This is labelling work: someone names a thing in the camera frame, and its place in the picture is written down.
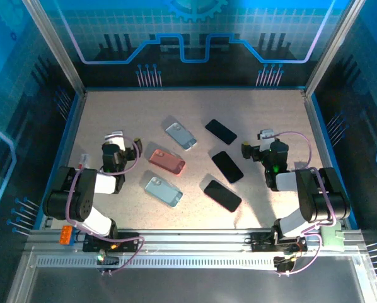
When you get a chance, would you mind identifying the black smartphone silver edge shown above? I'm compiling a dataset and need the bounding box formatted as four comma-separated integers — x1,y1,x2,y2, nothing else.
211,150,245,184

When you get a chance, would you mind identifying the pink phone case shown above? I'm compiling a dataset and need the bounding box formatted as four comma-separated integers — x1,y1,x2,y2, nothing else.
149,148,186,175

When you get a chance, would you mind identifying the light blue phone case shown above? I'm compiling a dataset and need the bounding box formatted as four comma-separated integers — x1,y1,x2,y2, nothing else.
144,175,183,208

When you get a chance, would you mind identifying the black smartphone pink edge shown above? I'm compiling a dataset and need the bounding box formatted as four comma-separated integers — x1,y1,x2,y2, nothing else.
203,179,243,213

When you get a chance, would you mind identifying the orange connector block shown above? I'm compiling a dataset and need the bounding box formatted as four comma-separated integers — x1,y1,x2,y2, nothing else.
59,225,73,246

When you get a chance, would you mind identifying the black plug with green light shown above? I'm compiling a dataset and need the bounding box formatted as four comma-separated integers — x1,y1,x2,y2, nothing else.
96,254,120,275

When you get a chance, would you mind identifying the black plug with yellow connector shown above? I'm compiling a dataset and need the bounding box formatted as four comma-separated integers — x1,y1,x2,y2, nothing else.
273,255,298,276

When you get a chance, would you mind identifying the grey metal front panel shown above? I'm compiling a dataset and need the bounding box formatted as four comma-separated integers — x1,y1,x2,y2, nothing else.
5,249,377,303

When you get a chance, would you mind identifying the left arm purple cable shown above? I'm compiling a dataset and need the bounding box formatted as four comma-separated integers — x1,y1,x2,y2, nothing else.
65,136,145,276

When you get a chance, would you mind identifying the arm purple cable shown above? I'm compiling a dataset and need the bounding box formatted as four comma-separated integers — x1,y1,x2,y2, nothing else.
65,136,145,276
272,131,337,277

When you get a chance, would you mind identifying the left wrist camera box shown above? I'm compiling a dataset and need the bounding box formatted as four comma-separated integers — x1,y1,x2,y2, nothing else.
104,131,126,152

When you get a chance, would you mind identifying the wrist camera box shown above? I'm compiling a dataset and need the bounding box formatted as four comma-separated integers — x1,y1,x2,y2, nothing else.
104,131,126,152
259,129,276,152

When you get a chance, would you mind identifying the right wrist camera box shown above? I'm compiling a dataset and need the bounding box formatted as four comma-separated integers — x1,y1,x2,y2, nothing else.
259,129,276,152

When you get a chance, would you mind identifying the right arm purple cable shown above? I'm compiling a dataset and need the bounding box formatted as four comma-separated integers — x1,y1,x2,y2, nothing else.
272,131,337,277

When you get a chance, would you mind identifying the aluminium side rail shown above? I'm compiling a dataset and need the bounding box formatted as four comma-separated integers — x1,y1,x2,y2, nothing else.
301,90,353,230
38,90,89,230

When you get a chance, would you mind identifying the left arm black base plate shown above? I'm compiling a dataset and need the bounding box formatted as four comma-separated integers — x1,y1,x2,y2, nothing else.
82,232,141,253

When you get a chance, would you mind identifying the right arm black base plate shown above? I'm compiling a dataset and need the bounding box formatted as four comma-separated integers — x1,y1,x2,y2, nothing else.
250,231,308,253

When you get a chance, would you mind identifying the pale green bracket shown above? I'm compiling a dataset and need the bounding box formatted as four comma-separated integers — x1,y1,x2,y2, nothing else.
320,222,346,253

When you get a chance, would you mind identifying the aluminium mounting rail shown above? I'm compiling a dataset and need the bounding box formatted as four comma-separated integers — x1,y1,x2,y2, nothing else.
23,229,371,253

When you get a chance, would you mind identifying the perforated metal cable duct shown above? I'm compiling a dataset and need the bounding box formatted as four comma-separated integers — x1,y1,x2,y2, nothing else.
36,256,279,269

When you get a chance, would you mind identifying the aluminium frame post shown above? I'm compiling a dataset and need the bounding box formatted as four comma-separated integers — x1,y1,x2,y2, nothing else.
20,0,88,95
303,0,368,97

